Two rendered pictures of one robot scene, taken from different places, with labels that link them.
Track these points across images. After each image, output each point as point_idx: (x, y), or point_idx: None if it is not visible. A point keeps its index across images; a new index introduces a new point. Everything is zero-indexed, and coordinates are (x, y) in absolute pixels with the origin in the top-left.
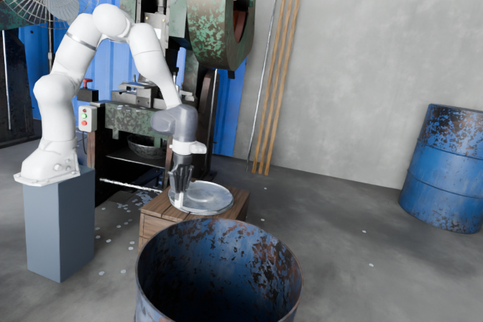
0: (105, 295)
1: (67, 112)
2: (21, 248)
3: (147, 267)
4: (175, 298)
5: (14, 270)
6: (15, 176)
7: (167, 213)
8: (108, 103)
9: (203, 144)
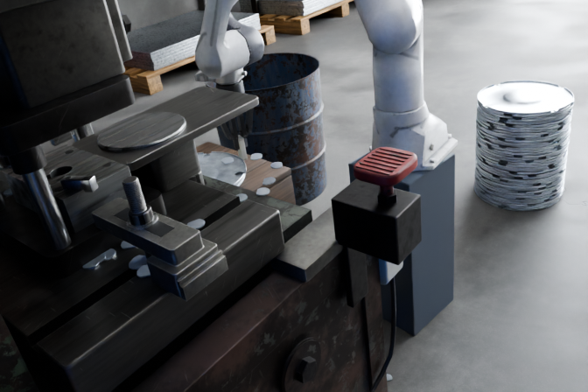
0: None
1: None
2: (486, 343)
3: (307, 98)
4: (282, 162)
5: (472, 301)
6: (453, 138)
7: (260, 161)
8: (301, 210)
9: (199, 71)
